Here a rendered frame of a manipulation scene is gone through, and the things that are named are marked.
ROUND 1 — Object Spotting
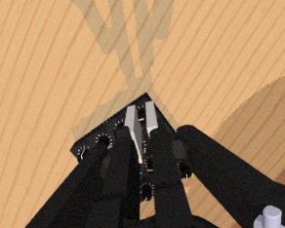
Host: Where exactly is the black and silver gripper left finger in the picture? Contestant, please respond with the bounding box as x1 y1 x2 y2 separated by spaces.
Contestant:
24 105 143 228

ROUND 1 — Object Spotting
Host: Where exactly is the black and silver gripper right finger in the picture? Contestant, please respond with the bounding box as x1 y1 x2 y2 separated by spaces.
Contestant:
145 101 285 228

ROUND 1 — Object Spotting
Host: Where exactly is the black knob box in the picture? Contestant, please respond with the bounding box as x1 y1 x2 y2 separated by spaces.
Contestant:
69 92 192 203

